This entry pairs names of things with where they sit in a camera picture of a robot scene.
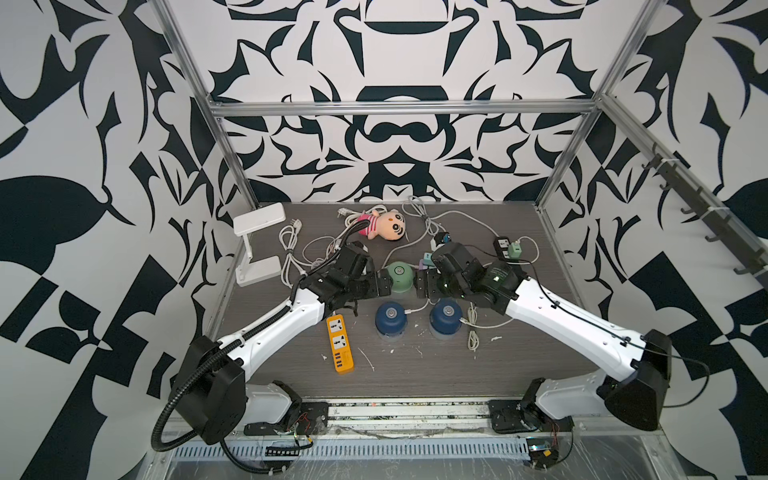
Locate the beige USB cable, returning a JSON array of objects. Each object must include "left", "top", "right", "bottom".
[{"left": 461, "top": 236, "right": 541, "bottom": 353}]

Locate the black power strip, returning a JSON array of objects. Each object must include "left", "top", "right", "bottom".
[{"left": 493, "top": 237, "right": 512, "bottom": 260}]

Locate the green adapter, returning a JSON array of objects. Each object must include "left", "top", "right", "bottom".
[{"left": 507, "top": 241, "right": 522, "bottom": 260}]

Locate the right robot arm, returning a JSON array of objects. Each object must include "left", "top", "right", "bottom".
[{"left": 414, "top": 242, "right": 672, "bottom": 431}]

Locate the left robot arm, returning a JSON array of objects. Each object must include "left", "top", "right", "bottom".
[{"left": 150, "top": 242, "right": 393, "bottom": 452}]

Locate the plush doll pink shirt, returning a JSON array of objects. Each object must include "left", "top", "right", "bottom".
[{"left": 357, "top": 210, "right": 406, "bottom": 241}]

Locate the orange power strip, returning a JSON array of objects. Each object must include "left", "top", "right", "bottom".
[{"left": 326, "top": 314, "right": 354, "bottom": 375}]

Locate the white desk lamp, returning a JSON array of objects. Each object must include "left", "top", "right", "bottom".
[{"left": 233, "top": 203, "right": 286, "bottom": 287}]

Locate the white bundled power cord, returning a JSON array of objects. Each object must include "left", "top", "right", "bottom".
[{"left": 278, "top": 218, "right": 307, "bottom": 289}]

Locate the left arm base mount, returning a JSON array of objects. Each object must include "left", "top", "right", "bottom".
[{"left": 244, "top": 401, "right": 330, "bottom": 436}]

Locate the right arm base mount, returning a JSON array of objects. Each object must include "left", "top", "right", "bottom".
[{"left": 487, "top": 399, "right": 574, "bottom": 434}]

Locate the wall hook rack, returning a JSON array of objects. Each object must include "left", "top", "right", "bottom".
[{"left": 644, "top": 142, "right": 767, "bottom": 290}]

